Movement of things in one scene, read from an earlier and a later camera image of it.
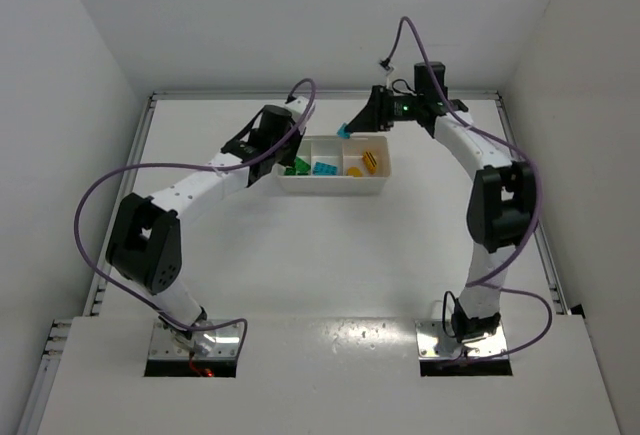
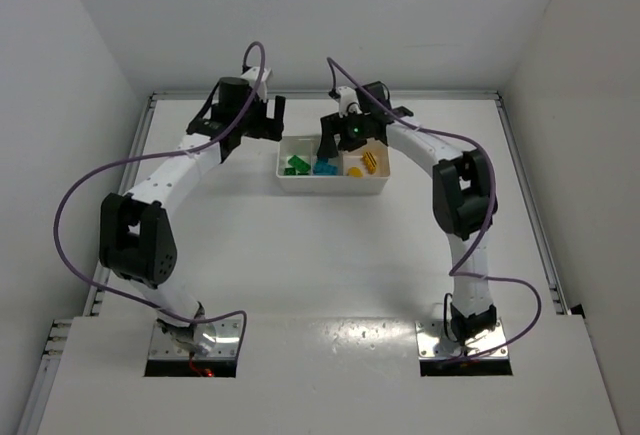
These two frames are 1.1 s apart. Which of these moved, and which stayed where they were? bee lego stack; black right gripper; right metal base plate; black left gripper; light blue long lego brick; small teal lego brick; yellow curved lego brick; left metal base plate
Moved: black left gripper; black right gripper; small teal lego brick
Stayed: light blue long lego brick; bee lego stack; yellow curved lego brick; right metal base plate; left metal base plate
